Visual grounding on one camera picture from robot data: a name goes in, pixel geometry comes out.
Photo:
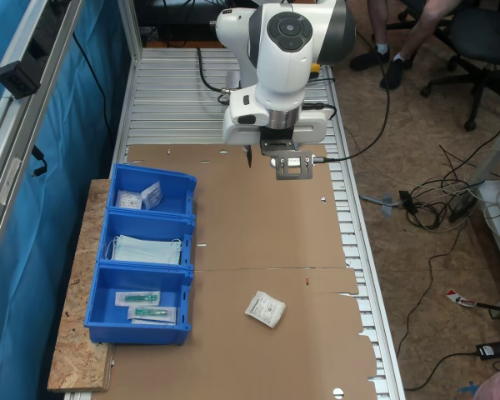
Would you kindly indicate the black floor power strip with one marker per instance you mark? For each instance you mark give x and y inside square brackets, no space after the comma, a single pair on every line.
[462,206]

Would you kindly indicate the stack of face masks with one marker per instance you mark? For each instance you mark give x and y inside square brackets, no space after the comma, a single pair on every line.
[146,250]

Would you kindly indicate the white printed packet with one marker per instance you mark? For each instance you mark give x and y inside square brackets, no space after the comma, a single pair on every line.
[265,309]
[152,195]

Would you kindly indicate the black shoe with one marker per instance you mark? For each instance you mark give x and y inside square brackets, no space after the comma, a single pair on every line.
[368,60]
[396,75]

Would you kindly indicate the clear packet with green part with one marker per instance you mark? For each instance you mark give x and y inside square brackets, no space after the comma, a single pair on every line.
[137,298]
[152,313]

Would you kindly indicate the black office chair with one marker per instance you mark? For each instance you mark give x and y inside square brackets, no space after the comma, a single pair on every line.
[483,29]
[403,16]

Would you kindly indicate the blue tape cross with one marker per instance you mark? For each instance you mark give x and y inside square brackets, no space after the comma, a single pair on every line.
[468,388]

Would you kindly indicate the flat clear packet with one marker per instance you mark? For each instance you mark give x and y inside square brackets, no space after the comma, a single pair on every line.
[129,200]

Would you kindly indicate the blue bin with green packets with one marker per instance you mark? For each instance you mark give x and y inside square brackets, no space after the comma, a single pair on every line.
[108,308]

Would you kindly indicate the chipboard wooden board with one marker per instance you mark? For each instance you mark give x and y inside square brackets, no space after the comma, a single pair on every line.
[75,333]

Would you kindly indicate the red and white label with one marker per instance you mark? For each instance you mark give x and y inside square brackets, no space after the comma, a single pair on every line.
[458,298]

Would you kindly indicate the black gripper camera with bracket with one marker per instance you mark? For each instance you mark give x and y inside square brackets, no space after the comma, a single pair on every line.
[291,166]

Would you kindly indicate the aluminium frame post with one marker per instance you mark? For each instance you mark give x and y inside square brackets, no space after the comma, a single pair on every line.
[131,25]

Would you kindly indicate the person's leg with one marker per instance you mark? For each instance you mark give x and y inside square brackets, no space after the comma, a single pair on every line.
[425,25]
[379,21]

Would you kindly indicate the blue bin with masks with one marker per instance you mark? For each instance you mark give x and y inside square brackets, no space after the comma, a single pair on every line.
[150,225]

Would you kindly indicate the silver power strip on beam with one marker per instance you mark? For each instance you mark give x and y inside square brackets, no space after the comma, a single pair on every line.
[18,81]

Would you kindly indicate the brown cardboard sheet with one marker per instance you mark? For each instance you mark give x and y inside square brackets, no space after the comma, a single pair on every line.
[254,216]
[233,354]

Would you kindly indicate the yellow emergency stop button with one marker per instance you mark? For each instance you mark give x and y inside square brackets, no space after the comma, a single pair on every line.
[314,71]

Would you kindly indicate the black power adapter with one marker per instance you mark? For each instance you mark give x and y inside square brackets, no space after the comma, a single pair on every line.
[491,351]

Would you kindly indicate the grey tape piece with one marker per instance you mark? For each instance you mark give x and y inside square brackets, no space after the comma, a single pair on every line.
[386,206]

